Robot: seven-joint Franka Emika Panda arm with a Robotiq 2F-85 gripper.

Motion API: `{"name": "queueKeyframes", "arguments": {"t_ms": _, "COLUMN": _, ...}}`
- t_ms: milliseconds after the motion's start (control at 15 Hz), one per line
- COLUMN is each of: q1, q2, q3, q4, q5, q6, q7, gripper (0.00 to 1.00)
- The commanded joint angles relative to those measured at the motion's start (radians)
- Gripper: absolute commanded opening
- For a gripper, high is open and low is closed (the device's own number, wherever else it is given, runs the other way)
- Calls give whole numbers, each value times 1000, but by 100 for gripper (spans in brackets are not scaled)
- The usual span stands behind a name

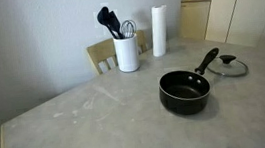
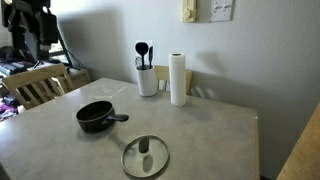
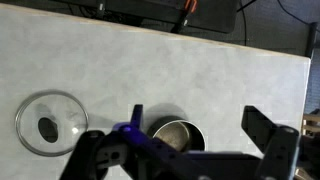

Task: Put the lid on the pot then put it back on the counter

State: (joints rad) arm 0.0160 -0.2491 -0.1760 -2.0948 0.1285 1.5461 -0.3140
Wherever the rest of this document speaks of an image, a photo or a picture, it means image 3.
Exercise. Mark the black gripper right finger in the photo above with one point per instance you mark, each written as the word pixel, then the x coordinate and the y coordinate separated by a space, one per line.
pixel 279 145

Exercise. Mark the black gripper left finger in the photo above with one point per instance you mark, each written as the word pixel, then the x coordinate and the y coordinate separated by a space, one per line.
pixel 127 146

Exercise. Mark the glass pot lid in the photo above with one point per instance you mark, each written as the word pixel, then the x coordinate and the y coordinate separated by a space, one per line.
pixel 50 122

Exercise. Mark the black cooking pot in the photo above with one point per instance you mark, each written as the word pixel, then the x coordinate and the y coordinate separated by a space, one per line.
pixel 179 133

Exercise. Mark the wooden chair beside table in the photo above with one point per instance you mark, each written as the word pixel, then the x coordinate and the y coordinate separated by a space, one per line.
pixel 309 155

